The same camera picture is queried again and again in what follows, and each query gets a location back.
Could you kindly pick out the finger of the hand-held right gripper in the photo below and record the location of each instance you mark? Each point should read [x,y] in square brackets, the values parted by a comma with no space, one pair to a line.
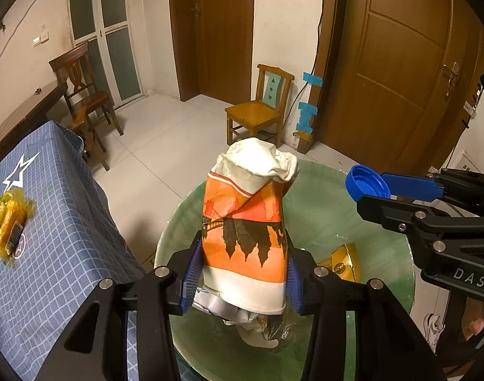
[414,186]
[392,212]

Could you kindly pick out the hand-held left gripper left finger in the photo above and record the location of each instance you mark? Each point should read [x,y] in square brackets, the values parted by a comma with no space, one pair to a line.
[190,281]

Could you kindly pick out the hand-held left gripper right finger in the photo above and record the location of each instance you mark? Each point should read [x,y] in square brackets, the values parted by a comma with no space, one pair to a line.
[294,285]

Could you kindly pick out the blue bottle cap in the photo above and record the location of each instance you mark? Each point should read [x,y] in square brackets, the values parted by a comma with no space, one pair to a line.
[363,182]

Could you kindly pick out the green plastic bin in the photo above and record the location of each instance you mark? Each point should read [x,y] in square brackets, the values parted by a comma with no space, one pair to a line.
[345,222]

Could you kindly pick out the gold box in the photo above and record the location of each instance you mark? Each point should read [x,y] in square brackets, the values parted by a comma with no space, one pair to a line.
[343,264]

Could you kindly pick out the orange white carton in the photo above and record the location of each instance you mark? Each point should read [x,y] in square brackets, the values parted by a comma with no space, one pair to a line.
[245,226]

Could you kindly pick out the person's right hand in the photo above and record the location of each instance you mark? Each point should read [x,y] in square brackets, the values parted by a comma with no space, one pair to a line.
[474,319]

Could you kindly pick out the brown cardboard piece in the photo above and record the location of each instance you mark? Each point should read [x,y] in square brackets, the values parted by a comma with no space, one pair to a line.
[304,143]

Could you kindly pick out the blue tape strip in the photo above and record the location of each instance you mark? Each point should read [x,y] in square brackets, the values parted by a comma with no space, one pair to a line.
[304,125]
[308,109]
[313,79]

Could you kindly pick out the blue star checked tablecloth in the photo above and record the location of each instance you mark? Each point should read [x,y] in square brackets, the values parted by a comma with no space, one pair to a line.
[59,226]

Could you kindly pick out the small light wooden chair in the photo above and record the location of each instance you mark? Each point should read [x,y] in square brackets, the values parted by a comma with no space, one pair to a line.
[251,113]

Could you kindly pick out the yellow plastic wrapper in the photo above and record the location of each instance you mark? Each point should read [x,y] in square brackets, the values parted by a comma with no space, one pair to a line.
[11,222]

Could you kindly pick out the dark wooden chair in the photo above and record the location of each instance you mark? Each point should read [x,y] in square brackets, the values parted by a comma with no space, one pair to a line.
[87,103]

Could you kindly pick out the dark wooden dining table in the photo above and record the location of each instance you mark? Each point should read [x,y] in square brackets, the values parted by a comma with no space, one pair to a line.
[23,117]

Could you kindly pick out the glass double door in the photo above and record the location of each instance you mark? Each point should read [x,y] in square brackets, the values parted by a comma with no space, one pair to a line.
[115,27]

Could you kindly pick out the white wall socket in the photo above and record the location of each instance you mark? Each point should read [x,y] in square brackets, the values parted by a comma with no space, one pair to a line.
[465,160]

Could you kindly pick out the white light switch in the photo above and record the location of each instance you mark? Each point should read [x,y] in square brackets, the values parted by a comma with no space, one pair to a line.
[40,35]

